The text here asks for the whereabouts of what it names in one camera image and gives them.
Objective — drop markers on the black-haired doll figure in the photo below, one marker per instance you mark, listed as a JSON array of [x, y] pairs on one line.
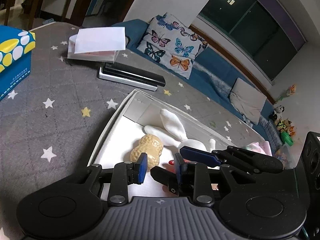
[[190, 191]]

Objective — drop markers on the white plush rabbit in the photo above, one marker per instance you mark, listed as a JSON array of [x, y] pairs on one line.
[[174, 133]]

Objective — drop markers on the panda plush toy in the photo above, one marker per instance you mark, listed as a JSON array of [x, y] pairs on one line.
[[277, 113]]

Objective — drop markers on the dark window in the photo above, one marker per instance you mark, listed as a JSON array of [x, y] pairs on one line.
[[261, 28]]

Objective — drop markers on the grey star tablecloth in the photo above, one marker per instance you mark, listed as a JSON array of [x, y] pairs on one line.
[[50, 128]]

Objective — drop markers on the butterfly print pillow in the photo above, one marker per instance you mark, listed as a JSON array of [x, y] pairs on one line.
[[171, 44]]

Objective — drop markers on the grey cushion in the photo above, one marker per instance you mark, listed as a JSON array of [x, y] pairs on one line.
[[247, 100]]

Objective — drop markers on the red round robot toy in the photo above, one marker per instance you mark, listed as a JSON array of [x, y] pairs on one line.
[[177, 166]]

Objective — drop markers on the tan peanut toy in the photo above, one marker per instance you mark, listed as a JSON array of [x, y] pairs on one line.
[[152, 146]]

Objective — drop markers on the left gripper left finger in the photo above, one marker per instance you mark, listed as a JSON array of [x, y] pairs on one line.
[[123, 175]]

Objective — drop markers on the black white flat device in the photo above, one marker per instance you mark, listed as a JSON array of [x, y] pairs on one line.
[[129, 75]]

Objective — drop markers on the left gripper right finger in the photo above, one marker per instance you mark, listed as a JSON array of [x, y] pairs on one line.
[[197, 177]]

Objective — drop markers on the clear box with paper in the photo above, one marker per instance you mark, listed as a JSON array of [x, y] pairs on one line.
[[101, 44]]

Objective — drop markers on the clear toy storage box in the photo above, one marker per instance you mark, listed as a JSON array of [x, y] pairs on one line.
[[288, 155]]

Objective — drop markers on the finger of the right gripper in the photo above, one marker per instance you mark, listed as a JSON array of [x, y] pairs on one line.
[[244, 160], [165, 178]]

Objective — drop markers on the blue yellow tissue box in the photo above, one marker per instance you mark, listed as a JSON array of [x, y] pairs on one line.
[[16, 47]]

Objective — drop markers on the blue sofa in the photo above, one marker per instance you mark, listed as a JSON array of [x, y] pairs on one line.
[[212, 75]]

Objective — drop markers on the pastel tissue pack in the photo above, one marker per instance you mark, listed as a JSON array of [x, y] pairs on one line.
[[262, 148]]

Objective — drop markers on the grey white storage box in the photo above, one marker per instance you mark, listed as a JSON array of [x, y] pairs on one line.
[[143, 123]]

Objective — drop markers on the green toy bin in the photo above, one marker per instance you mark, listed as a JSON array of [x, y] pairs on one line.
[[285, 137]]

